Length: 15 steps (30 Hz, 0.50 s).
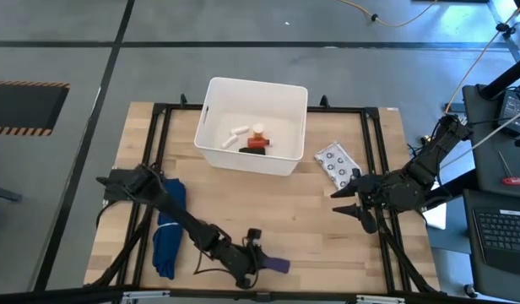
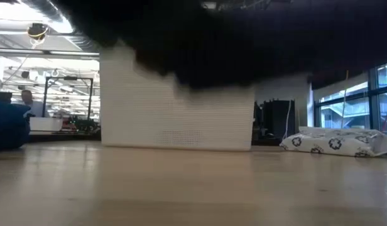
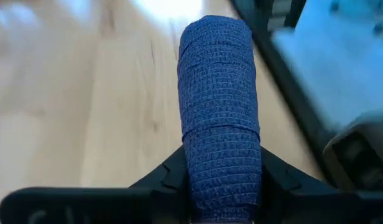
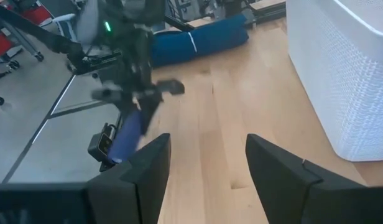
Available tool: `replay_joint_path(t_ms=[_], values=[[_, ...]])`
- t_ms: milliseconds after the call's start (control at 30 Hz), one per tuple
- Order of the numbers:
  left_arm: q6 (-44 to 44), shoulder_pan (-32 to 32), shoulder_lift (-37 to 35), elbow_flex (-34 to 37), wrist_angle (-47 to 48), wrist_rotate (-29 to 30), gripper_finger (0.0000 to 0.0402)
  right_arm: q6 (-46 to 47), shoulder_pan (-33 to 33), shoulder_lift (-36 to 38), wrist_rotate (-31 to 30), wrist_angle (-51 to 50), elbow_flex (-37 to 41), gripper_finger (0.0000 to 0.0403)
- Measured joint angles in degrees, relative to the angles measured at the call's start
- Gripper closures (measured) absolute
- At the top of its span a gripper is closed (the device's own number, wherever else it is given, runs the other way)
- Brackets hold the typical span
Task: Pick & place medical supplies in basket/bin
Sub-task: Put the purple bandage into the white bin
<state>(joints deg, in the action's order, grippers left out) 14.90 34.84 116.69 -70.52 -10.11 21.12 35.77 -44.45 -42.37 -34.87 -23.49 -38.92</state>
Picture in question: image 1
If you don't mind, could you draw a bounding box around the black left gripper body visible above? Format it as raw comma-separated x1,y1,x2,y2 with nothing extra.
210,239,264,290

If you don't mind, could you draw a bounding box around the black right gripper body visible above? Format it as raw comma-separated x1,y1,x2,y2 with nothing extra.
350,167,414,212

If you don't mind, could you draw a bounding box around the purple bandage roll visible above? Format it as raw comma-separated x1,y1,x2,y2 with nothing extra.
263,256,291,274

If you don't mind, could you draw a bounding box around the white patterned packet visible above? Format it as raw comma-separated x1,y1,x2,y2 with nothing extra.
313,141,363,190

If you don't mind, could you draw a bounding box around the white perforated plastic basket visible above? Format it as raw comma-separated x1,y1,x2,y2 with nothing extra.
193,76,309,177

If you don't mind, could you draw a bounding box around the white paper sheet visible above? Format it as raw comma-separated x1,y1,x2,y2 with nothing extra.
424,204,448,231

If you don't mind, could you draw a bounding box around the blue folded cloth bundle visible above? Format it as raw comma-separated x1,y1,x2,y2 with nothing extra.
152,177,187,280

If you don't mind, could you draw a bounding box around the black keyboard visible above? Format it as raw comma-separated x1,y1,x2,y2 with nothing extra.
462,187,520,303

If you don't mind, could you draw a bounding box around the black cart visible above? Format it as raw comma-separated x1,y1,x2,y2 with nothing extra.
461,83,520,199

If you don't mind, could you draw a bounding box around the black power adapter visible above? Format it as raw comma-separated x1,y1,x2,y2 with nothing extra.
498,90,520,136

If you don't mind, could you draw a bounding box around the black crossbar with silver brackets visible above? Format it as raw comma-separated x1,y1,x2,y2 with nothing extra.
0,285,520,304

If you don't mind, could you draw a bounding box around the black stand pole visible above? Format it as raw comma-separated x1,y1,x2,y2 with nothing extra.
480,53,520,99

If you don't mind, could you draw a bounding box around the grey chair leg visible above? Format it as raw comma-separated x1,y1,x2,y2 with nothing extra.
0,183,23,204

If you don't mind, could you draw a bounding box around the black hazard-striped floor mat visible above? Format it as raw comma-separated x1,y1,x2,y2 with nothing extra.
0,79,71,137

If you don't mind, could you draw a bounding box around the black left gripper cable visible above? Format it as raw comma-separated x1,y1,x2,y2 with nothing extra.
193,252,244,276

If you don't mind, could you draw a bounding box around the white cable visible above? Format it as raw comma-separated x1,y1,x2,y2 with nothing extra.
439,105,520,170

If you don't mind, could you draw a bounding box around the black aluminium table frame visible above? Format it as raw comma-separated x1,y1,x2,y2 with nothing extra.
84,93,445,296

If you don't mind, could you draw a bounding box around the yellow cable with black connector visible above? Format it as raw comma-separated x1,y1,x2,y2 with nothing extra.
335,0,439,29

